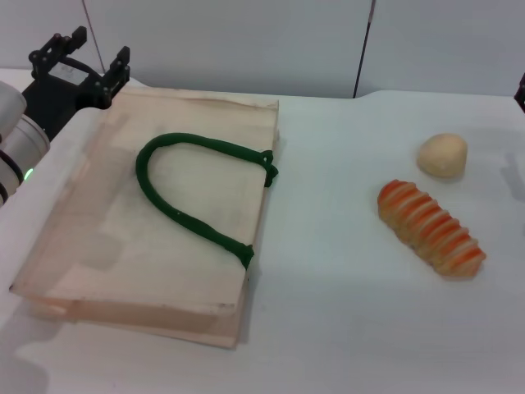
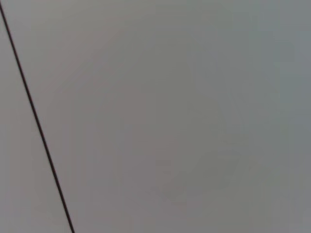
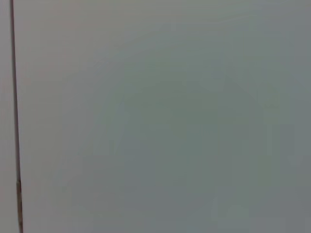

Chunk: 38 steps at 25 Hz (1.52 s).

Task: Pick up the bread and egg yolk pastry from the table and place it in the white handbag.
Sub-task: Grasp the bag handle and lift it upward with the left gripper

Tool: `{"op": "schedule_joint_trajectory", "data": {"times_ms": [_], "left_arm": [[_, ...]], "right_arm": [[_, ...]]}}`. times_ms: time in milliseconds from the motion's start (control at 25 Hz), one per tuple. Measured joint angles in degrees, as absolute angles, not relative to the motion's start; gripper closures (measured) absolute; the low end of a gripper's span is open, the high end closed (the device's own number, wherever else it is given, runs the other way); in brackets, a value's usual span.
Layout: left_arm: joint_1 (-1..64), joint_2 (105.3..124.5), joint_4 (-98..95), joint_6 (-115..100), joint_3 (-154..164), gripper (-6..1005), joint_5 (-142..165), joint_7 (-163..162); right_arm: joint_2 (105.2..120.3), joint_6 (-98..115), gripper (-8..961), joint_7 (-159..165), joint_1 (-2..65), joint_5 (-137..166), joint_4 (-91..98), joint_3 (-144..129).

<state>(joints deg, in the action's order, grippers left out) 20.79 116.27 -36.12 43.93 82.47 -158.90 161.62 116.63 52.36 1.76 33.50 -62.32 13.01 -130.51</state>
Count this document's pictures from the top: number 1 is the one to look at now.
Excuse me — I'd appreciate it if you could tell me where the dark green vegetable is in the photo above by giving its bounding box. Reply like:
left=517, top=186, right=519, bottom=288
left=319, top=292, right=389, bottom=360
left=135, top=131, right=280, bottom=272

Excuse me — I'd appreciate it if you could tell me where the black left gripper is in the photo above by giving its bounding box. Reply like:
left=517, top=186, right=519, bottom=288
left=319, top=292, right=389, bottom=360
left=22, top=25, right=131, bottom=140

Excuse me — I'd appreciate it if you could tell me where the round egg yolk pastry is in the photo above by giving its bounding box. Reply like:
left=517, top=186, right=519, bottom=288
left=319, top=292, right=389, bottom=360
left=416, top=132, right=468, bottom=180

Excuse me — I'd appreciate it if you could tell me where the beige canvas tote bag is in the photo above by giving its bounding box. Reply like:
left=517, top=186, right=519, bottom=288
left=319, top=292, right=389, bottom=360
left=8, top=85, right=284, bottom=350

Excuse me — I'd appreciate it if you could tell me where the orange striped bread loaf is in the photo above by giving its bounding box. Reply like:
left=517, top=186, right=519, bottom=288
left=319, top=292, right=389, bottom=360
left=377, top=178, right=488, bottom=281

